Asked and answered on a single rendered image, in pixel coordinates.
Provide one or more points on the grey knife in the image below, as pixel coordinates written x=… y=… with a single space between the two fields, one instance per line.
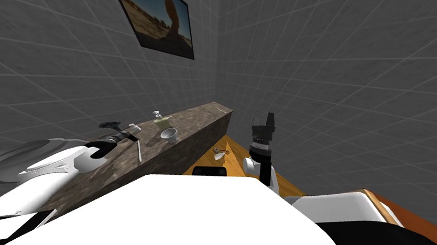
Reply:
x=139 y=152

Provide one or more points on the white bowl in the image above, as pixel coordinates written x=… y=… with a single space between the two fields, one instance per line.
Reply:
x=169 y=134

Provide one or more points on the framed desert landscape picture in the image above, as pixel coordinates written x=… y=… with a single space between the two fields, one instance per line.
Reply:
x=153 y=8

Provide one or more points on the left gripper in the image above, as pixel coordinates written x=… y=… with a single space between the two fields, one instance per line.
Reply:
x=132 y=137

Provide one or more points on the small white object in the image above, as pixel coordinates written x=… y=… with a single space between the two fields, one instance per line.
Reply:
x=134 y=127
x=156 y=114

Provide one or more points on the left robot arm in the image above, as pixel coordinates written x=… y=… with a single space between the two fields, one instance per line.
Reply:
x=41 y=183

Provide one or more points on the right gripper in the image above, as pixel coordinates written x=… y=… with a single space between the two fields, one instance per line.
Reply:
x=263 y=127

